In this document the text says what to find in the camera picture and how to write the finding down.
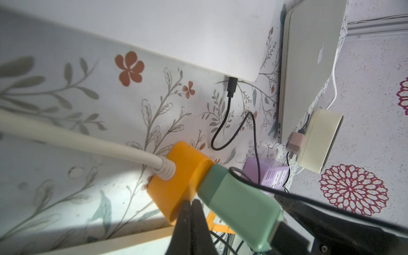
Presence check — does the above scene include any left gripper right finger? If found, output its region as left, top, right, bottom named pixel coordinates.
left=191, top=199, right=218, bottom=255

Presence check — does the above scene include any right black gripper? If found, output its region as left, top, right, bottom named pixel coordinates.
left=274, top=194, right=408, bottom=255

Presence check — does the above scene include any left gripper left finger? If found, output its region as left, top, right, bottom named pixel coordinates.
left=166, top=200, right=192, bottom=255

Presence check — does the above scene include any pink charger plug purple strip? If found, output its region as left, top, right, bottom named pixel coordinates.
left=286, top=132, right=306, bottom=156

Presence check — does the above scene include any white laptop front left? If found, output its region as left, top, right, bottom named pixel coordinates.
left=45, top=226, right=174, bottom=255

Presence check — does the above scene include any white laptop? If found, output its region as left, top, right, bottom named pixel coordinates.
left=1, top=1, right=277, bottom=81
left=45, top=226, right=174, bottom=255

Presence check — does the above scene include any green charger plug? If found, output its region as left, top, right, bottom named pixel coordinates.
left=197, top=164, right=283, bottom=252

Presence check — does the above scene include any silver laptop back right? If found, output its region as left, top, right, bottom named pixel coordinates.
left=277, top=0, right=347, bottom=144

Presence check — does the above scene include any white laptop back left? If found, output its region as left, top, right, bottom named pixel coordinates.
left=1, top=1, right=277, bottom=81

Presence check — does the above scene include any orange power strip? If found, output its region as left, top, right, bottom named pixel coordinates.
left=147, top=141, right=228, bottom=226

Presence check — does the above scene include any purple power strip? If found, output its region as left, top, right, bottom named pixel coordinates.
left=243, top=158, right=290, bottom=191

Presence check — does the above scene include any cream box green display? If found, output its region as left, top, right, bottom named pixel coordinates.
left=296, top=109, right=344, bottom=173

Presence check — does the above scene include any white power cable left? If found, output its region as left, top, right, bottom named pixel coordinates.
left=0, top=109, right=176, bottom=181

